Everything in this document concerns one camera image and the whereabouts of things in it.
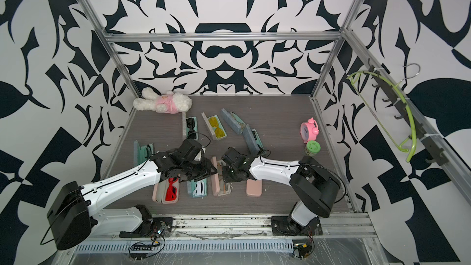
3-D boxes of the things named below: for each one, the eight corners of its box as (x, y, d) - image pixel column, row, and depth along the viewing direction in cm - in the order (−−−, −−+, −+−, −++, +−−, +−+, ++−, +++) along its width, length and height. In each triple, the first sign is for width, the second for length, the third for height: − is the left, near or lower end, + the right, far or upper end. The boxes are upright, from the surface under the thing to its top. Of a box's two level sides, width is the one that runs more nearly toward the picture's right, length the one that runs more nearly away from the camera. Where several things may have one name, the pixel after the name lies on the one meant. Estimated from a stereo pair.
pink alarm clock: (303, 145, 99) (309, 134, 91) (299, 128, 106) (304, 117, 98) (313, 145, 99) (320, 134, 91) (308, 128, 106) (315, 117, 98)
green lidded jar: (306, 156, 96) (308, 151, 92) (303, 144, 100) (305, 140, 96) (319, 156, 96) (322, 151, 92) (315, 144, 100) (318, 140, 96)
